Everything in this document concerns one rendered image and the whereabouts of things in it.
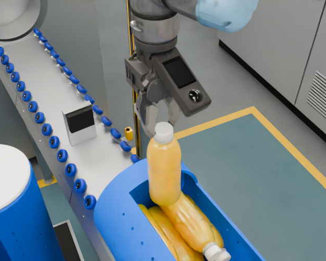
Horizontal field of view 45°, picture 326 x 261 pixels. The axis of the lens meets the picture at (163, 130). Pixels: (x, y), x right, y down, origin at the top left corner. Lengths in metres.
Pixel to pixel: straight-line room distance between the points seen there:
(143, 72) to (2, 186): 0.70
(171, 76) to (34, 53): 1.40
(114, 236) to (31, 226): 0.45
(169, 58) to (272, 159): 2.12
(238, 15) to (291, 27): 2.32
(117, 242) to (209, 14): 0.59
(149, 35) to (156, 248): 0.45
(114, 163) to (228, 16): 0.95
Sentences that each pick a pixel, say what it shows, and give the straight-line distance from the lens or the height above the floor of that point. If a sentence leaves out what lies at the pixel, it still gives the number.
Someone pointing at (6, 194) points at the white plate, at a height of 1.04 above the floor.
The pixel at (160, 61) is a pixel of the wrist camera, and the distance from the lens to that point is 0.64.
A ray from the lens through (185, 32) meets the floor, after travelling 3.89.
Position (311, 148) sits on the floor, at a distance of 2.87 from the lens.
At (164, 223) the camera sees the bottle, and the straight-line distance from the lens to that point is 1.02.
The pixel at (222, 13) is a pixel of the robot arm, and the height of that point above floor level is 1.73.
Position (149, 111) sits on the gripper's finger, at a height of 1.49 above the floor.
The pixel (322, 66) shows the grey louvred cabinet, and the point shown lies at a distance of 2.70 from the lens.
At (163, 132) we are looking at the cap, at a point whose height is 1.43.
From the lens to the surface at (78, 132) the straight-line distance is 1.43.
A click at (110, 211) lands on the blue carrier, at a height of 1.18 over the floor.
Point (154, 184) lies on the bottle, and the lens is 0.84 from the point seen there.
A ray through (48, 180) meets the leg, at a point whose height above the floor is 0.01.
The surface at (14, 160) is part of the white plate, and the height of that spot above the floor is 1.04.
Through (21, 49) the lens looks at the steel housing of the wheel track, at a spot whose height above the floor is 0.93.
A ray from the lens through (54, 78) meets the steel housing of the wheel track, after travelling 1.79.
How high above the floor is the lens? 1.96
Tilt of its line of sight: 44 degrees down
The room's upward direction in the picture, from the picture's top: straight up
